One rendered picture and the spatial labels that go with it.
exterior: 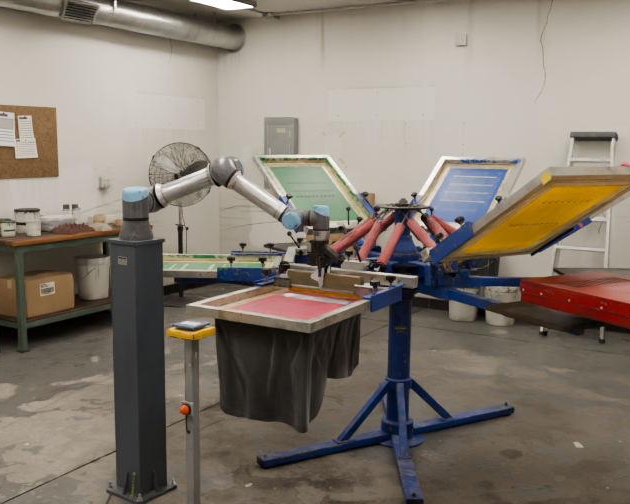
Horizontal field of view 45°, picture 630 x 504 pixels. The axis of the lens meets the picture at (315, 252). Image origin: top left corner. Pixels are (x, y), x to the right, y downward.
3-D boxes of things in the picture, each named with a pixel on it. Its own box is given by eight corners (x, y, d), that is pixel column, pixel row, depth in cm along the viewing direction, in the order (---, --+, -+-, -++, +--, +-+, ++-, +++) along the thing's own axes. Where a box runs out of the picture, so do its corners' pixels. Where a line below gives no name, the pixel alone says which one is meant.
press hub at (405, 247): (415, 457, 399) (422, 202, 380) (349, 441, 418) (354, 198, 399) (442, 433, 432) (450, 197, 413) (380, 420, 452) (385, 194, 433)
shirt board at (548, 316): (634, 336, 307) (635, 317, 306) (564, 349, 288) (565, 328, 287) (430, 283, 423) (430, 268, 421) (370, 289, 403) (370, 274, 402)
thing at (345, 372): (308, 432, 292) (309, 325, 286) (300, 430, 294) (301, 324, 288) (362, 398, 332) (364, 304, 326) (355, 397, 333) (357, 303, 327)
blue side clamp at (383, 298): (372, 312, 315) (372, 296, 314) (361, 311, 317) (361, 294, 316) (401, 300, 340) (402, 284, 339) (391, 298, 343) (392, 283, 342)
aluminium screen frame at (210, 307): (310, 333, 274) (310, 323, 273) (185, 313, 303) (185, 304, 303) (400, 297, 341) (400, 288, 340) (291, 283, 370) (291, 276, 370)
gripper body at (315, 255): (315, 264, 345) (315, 238, 344) (331, 266, 341) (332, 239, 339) (306, 266, 339) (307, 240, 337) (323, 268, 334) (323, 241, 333)
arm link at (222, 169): (211, 151, 324) (304, 215, 319) (219, 151, 334) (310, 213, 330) (197, 174, 326) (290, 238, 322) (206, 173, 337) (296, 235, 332)
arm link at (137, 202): (117, 217, 336) (116, 187, 334) (130, 215, 349) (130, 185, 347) (142, 218, 333) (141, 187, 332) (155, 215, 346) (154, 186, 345)
